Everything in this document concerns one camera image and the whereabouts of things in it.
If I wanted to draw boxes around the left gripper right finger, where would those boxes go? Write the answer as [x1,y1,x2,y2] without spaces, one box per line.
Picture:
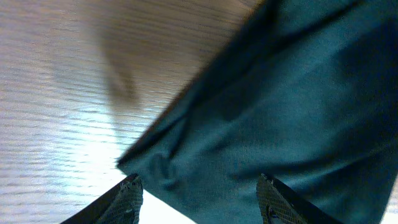
[256,174,342,224]

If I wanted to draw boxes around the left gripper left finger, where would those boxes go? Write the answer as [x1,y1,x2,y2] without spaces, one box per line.
[61,174,143,224]

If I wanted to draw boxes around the black leggings with red waistband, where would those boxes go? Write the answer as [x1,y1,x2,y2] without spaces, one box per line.
[118,0,397,223]

